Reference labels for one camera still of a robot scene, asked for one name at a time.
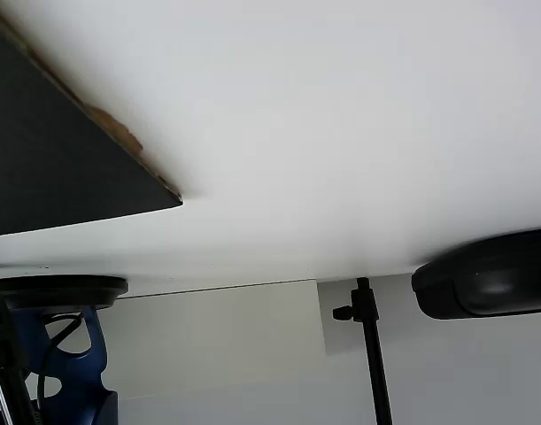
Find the black cardboard square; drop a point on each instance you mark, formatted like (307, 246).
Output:
(53, 168)

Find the black tripod pole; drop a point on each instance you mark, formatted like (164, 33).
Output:
(373, 336)

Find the black oval pad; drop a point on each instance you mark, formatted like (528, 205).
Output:
(473, 288)

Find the blue stand on black disc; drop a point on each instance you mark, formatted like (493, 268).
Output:
(95, 350)

